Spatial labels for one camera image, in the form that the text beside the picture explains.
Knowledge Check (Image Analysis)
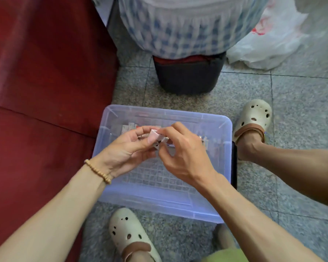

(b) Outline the person's right forearm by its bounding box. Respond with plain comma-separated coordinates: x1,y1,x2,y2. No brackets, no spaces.
199,172,328,262

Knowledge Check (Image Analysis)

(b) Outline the person's left cream clog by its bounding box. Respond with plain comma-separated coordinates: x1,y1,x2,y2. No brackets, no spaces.
108,207,163,262

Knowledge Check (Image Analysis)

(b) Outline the person's right cream clog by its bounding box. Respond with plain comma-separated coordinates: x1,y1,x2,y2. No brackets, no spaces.
232,99,273,145

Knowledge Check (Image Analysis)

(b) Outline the person's right leg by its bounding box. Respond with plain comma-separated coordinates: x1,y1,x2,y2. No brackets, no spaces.
235,131,328,210

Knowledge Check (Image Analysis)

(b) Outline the small white eraser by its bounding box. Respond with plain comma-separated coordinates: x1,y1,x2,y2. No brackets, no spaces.
149,129,167,146

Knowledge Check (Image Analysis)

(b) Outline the red display counter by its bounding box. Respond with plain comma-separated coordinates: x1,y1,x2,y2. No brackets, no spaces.
0,0,121,262

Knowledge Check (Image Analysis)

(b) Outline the person's left leg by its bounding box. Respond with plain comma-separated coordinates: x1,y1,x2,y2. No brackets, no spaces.
126,251,156,262

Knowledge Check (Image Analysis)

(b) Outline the person's cream clog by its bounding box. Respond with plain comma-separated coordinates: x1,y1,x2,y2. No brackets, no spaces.
232,99,273,145
108,207,163,262

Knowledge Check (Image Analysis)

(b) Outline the person's leg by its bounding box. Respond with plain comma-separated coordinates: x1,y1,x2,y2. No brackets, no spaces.
126,251,156,262
235,131,328,210

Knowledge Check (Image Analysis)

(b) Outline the person's right hand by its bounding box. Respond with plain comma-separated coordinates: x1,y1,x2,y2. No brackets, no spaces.
156,122,218,189

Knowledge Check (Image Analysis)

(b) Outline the person's left forearm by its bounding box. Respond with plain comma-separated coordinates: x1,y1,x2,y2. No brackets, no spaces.
0,163,111,262

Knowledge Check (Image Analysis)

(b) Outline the clear plastic storage bin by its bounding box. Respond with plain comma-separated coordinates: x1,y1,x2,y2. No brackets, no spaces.
92,104,234,224

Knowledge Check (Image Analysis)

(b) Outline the row of erasers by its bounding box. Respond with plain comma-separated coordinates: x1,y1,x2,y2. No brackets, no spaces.
120,122,208,151

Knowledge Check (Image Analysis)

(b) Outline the crumpled white plastic bag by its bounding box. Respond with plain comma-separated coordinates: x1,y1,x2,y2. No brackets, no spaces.
226,0,309,71

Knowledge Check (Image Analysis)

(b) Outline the person's left hand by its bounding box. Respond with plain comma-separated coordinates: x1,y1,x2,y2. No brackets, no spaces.
90,125,162,180

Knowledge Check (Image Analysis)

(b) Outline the beaded wooden bracelet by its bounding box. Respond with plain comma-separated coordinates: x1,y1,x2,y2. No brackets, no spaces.
83,159,113,185

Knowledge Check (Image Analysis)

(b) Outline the black stool red cushion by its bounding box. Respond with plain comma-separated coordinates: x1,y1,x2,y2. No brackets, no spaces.
153,52,227,96

